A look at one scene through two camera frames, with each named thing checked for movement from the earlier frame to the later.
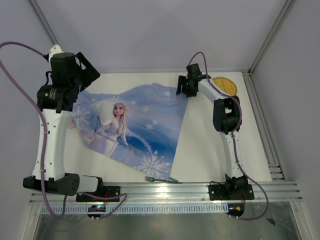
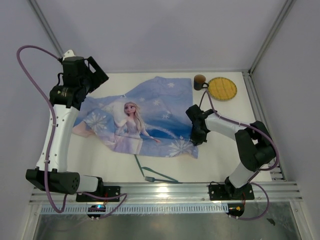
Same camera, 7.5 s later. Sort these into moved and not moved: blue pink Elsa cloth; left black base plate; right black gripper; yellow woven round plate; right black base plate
Moved: right black gripper; blue pink Elsa cloth
Not moved: left black base plate; right black base plate; yellow woven round plate
